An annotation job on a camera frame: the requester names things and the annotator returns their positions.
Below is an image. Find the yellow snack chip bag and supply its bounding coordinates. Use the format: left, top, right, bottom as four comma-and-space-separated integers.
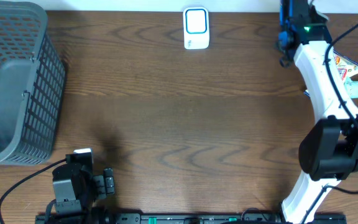
334, 50, 358, 84

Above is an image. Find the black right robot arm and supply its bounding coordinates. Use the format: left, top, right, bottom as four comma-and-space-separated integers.
277, 0, 358, 223

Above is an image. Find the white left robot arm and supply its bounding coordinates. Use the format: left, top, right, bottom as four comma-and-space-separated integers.
35, 163, 116, 224

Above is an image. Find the white barcode scanner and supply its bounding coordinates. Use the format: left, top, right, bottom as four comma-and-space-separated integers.
183, 7, 210, 50

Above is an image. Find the grey plastic shopping basket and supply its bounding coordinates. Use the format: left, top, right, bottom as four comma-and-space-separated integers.
0, 1, 67, 166

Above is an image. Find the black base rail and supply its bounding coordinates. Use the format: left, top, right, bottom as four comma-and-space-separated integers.
35, 212, 347, 224

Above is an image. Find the black left camera cable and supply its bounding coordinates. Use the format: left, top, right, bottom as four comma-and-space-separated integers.
0, 157, 68, 224

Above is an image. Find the black camera cable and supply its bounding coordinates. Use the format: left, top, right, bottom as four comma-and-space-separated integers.
0, 157, 68, 224
300, 0, 358, 224

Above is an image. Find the black right camera cable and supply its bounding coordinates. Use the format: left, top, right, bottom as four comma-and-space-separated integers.
300, 0, 358, 224

